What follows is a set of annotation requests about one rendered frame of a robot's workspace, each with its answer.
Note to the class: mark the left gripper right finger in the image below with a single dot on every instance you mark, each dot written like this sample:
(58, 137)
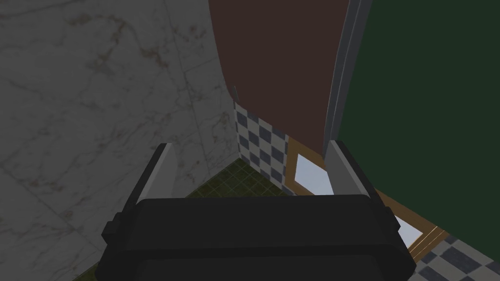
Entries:
(345, 173)

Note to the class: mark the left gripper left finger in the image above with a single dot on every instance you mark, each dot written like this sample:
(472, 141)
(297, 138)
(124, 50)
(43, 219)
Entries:
(158, 175)

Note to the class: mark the brown framed window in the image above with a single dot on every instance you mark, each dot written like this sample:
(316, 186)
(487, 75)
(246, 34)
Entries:
(308, 175)

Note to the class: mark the dark green door leaf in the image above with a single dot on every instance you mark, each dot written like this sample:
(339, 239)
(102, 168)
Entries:
(425, 113)

